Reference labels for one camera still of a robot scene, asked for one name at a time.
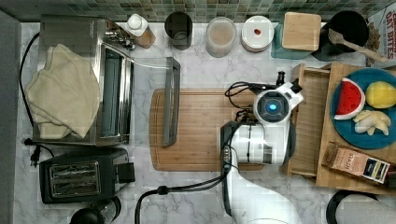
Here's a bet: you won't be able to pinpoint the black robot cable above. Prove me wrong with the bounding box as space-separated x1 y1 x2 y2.
134 81 278 224

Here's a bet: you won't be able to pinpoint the black power cord with plug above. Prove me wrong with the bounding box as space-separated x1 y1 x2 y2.
19 32 55 167

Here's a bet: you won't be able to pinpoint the wooden spoon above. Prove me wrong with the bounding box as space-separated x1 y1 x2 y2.
328 29 388 63

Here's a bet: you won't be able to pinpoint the toy watermelon slice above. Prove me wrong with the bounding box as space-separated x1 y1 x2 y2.
334 77 365 120

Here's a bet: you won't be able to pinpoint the toy garlic bulb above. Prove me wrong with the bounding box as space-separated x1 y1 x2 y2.
353 110 391 135

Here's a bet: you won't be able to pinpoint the stainless steel toaster oven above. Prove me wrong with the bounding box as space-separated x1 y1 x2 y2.
32 14 182 147

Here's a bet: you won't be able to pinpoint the oat bites cereal box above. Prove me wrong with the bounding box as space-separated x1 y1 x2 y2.
366 3 395 70

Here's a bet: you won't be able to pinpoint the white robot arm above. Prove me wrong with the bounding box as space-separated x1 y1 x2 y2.
218 81 304 224

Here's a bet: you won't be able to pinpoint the beige folded cloth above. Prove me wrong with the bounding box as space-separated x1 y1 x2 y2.
26 44 100 139

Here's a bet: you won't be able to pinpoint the round clear container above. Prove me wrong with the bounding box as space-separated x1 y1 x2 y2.
205 17 236 58

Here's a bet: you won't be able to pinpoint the brown tea box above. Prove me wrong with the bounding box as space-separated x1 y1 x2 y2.
321 142 395 185

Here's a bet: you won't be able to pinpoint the dark metal cup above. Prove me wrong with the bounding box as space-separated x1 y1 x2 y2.
164 12 192 50

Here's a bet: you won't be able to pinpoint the wooden drawer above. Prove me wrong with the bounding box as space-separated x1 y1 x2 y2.
281 63 330 178

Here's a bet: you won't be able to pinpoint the white-capped wooden bottle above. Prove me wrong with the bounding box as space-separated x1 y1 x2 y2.
126 14 156 49

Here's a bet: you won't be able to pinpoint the black utensil pot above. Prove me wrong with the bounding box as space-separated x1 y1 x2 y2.
312 10 369 62

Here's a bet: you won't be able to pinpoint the black-rimmed grey bowl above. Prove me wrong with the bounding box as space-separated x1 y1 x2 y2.
326 190 396 224

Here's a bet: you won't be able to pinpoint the blue plate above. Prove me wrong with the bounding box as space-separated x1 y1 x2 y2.
330 67 396 150

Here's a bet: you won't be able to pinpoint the bamboo cutting board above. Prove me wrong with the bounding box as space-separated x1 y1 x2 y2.
149 89 237 172

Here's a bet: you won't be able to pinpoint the toy yellow lemon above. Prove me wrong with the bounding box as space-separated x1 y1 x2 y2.
365 81 396 109

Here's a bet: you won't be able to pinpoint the stack of white plates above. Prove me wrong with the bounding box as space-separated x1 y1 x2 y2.
241 16 275 52

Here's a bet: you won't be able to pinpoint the black two-slot toaster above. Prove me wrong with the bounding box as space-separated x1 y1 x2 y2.
39 147 135 204

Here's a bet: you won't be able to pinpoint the teal canister with wooden lid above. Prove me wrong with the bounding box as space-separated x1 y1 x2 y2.
271 12 321 60

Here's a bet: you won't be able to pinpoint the wooden drawer cabinet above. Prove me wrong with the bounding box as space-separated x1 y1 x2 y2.
316 63 395 195

